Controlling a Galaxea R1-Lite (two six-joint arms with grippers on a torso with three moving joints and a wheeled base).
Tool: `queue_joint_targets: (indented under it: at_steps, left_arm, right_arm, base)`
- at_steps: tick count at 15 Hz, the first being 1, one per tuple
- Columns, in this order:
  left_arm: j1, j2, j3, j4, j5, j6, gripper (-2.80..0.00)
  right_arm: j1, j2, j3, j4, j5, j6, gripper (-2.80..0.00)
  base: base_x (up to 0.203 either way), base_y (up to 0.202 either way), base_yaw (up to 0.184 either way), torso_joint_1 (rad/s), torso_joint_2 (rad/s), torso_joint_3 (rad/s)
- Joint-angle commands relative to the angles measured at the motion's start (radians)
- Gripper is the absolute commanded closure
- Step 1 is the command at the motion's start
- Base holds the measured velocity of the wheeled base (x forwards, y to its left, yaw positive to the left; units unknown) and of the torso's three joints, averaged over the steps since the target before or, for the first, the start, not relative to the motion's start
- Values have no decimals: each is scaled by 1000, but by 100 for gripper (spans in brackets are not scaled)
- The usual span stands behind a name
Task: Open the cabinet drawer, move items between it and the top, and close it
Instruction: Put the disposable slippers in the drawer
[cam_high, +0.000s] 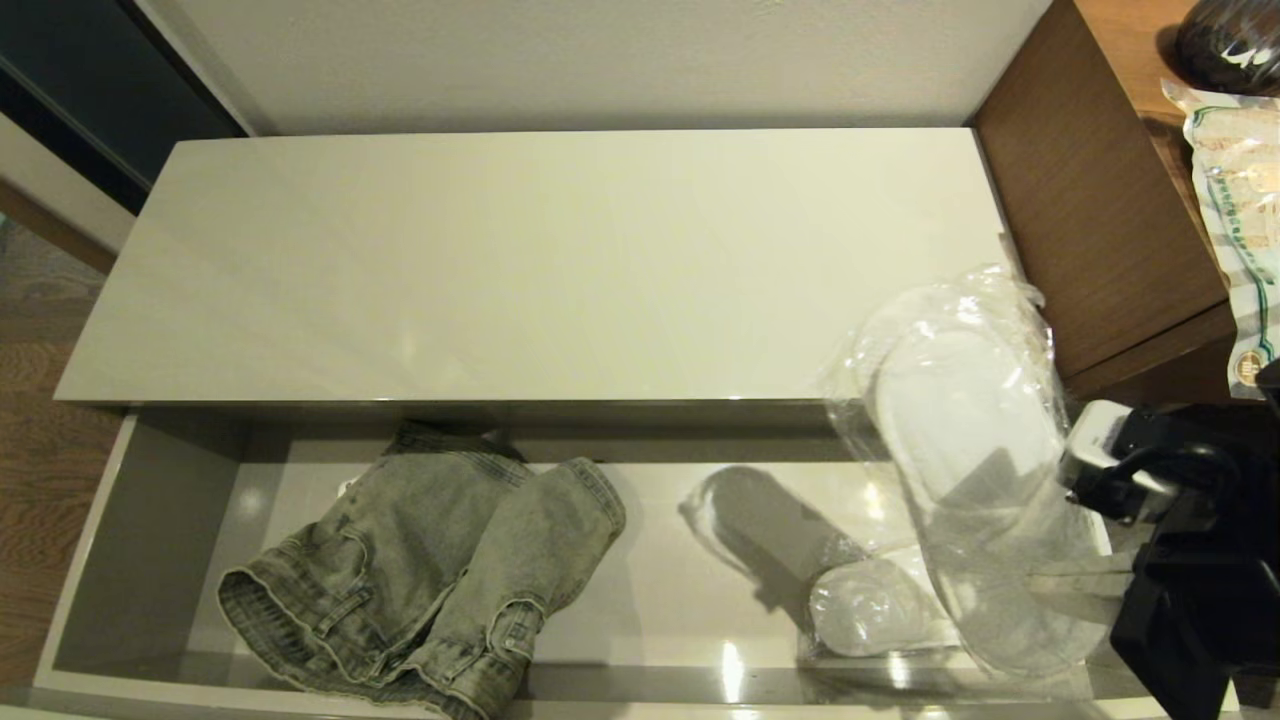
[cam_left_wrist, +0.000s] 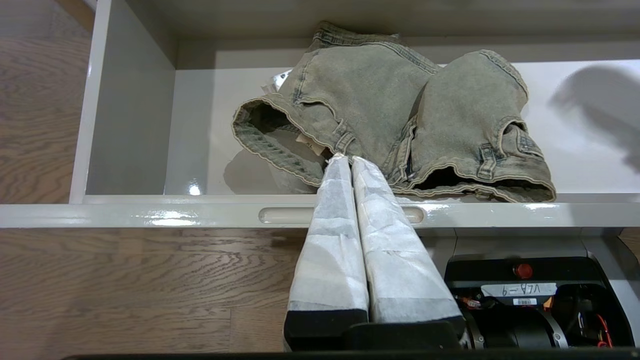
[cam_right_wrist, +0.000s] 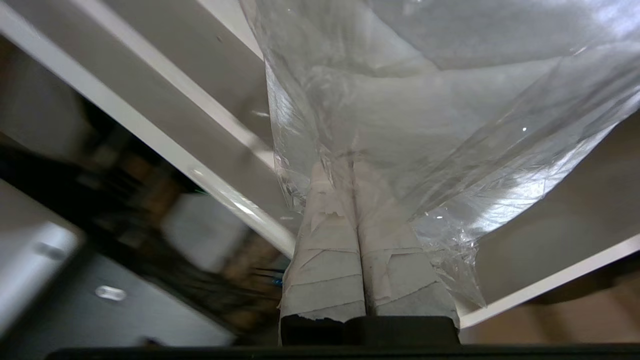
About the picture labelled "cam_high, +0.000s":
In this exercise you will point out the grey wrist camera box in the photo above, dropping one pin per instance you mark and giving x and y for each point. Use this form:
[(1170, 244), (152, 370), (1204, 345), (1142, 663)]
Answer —
[(1095, 445)]

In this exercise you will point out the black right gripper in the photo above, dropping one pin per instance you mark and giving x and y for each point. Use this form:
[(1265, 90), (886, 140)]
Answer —
[(1200, 610)]

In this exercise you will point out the small clear labelled packet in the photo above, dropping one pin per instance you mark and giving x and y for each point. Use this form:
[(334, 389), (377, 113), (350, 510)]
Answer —
[(348, 488)]

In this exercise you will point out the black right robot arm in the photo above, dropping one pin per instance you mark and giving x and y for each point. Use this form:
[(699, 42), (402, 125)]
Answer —
[(1265, 440)]

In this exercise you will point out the white slippers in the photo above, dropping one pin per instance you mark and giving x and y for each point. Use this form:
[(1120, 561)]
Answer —
[(960, 420), (870, 610)]

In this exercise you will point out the dark glass door panel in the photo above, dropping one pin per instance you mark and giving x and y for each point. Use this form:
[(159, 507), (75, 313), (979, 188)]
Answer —
[(80, 80)]

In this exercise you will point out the white printed plastic package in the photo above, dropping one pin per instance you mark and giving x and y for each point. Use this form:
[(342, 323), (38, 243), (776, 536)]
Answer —
[(1240, 200)]

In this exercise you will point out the faded grey denim shorts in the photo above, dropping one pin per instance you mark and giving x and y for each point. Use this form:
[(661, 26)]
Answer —
[(420, 570)]

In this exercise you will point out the brown wooden desk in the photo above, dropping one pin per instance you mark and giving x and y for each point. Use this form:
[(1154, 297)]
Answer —
[(1090, 200)]

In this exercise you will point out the glossy white drawer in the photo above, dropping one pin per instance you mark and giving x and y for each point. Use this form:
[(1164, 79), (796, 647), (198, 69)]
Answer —
[(650, 590)]

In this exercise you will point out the dark shiny round object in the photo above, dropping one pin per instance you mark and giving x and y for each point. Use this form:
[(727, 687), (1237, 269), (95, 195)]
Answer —
[(1230, 45)]

